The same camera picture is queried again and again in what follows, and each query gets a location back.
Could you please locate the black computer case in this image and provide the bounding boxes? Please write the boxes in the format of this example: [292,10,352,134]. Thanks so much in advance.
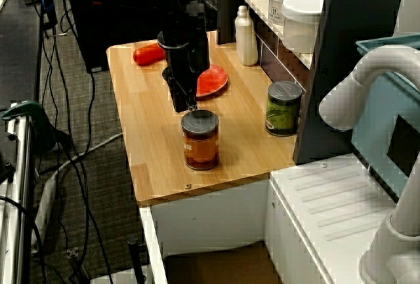
[64,0,165,75]

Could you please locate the white power strip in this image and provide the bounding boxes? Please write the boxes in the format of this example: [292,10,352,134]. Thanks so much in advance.
[30,171,59,256]

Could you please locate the white cable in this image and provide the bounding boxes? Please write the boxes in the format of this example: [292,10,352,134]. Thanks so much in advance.
[49,132,124,180]

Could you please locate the plain white lidded jar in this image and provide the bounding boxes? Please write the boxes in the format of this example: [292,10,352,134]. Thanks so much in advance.
[281,0,326,54]

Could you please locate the black cable looped at case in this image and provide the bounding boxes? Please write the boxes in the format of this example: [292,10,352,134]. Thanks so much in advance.
[38,69,98,175]

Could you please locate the grey toy faucet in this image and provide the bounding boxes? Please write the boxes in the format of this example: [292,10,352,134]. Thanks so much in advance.
[318,44,420,284]

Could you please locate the red round plate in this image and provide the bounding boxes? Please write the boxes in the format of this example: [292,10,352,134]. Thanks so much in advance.
[196,64,229,99]

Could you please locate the green can grey lid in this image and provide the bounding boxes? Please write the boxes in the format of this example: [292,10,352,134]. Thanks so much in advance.
[264,81,303,138]

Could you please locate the teal plastic bin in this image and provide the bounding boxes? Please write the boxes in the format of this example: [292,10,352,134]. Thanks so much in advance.
[350,33,420,203]

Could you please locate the thick black cable at rail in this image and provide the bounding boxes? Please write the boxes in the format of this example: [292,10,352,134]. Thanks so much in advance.
[0,195,47,284]

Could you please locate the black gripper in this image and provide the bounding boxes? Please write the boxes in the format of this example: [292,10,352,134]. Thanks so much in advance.
[157,31,211,113]

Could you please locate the dark kitchen shelf unit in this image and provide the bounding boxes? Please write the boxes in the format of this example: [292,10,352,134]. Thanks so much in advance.
[216,0,408,167]

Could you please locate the white toy sink unit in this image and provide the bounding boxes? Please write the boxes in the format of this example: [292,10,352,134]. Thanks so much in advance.
[138,153,408,284]

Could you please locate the white plastic bottle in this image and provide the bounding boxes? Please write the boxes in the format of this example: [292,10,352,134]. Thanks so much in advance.
[234,5,259,68]

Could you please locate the long black cable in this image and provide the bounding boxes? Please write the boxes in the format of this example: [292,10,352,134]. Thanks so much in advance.
[41,28,114,284]

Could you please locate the aluminium frame rail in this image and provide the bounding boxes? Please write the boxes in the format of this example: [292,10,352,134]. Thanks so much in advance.
[0,102,34,284]

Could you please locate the orange soup can grey lid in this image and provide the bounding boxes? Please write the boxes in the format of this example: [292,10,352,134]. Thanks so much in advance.
[180,110,220,171]

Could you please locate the green clamp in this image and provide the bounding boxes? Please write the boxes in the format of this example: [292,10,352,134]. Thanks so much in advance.
[1,100,57,154]

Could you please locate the wooden countertop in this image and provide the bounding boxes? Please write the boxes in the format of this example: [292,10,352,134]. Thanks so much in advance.
[106,30,308,207]

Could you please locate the black upright post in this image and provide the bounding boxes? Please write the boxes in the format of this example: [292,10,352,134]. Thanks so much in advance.
[127,236,147,284]

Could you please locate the red-orange toy carrot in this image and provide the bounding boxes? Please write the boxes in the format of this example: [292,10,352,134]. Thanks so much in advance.
[133,42,167,67]

